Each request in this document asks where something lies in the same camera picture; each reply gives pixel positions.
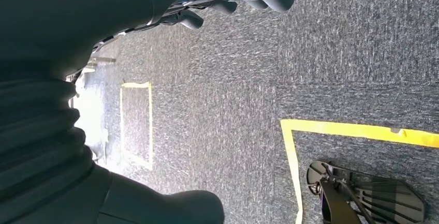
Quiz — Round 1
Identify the yellow floor tape rectangle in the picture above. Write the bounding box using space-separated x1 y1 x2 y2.
119 81 154 172
280 118 439 224

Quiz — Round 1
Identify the black robot foot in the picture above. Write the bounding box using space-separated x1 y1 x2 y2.
306 159 426 224

